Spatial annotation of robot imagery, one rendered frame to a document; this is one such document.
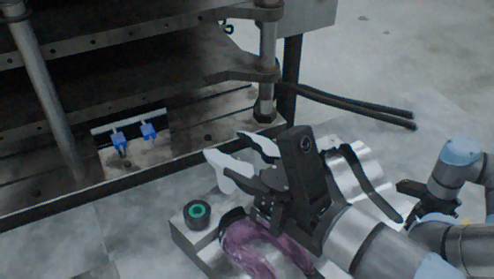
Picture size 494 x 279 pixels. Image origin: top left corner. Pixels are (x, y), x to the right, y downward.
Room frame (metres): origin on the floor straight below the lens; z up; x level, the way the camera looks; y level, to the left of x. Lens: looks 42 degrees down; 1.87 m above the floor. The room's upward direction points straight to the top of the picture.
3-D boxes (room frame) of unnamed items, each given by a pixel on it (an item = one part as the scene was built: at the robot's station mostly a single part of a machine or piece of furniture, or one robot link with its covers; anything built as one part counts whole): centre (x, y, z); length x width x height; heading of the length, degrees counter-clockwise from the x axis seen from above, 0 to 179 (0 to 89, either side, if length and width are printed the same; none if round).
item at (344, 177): (0.86, -0.33, 0.87); 0.50 x 0.26 x 0.14; 27
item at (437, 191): (0.66, -0.48, 1.12); 0.08 x 0.08 x 0.05
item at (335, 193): (0.84, -0.33, 0.92); 0.35 x 0.16 x 0.09; 27
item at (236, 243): (0.62, -0.05, 0.90); 0.26 x 0.18 x 0.08; 44
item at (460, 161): (0.65, -0.49, 1.20); 0.09 x 0.08 x 0.11; 68
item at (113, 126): (1.33, 0.52, 0.87); 0.50 x 0.27 x 0.17; 27
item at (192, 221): (0.72, 0.14, 0.93); 0.08 x 0.08 x 0.04
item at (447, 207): (0.65, -0.49, 1.04); 0.09 x 0.08 x 0.12; 27
